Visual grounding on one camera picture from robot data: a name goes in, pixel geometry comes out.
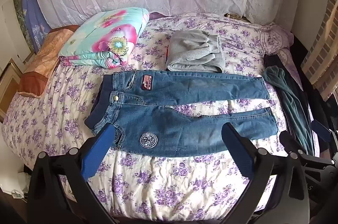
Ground orange brown pillow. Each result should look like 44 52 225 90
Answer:
18 25 80 98

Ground teal pink floral folded quilt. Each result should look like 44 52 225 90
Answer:
59 7 150 69

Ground purple floral bed sheet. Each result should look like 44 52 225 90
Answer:
1 13 304 216

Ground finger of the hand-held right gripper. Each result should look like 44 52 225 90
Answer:
278 131 304 158
310 120 338 153

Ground teal garment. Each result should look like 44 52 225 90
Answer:
263 66 315 156

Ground dark garment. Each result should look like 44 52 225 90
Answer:
264 53 325 153

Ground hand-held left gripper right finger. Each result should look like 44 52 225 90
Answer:
221 122 310 224

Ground blue patterned cloth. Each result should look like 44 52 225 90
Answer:
18 0 52 53

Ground blue denim pants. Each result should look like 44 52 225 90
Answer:
84 71 279 158

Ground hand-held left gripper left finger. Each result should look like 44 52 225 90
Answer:
26 124 119 224

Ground grey folded sweatshirt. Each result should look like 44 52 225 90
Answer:
166 30 226 74

